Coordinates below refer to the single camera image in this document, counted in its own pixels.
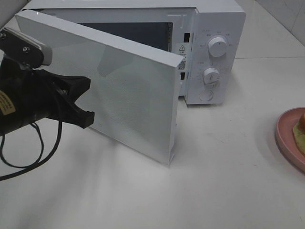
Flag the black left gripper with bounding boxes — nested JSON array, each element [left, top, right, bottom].
[[0, 56, 95, 128]]

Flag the white microwave door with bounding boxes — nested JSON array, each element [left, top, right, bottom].
[[16, 10, 182, 164]]

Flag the white round door button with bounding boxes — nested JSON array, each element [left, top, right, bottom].
[[199, 90, 214, 101]]

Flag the white microwave knob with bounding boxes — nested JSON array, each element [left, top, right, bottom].
[[208, 35, 228, 57], [203, 67, 220, 84]]

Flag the pink round plate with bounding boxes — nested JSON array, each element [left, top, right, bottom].
[[274, 107, 305, 174]]

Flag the white bread sandwich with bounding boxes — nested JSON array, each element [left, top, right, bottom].
[[293, 114, 305, 154]]

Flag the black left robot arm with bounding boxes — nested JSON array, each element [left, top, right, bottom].
[[0, 57, 95, 134]]

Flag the white warning label sticker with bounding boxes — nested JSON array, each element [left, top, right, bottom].
[[176, 42, 189, 70]]

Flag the white microwave oven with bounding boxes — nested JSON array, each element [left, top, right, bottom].
[[16, 0, 246, 105]]

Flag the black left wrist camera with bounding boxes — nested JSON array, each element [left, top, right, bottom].
[[0, 27, 52, 69]]

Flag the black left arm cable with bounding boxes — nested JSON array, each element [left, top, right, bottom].
[[0, 88, 63, 181]]

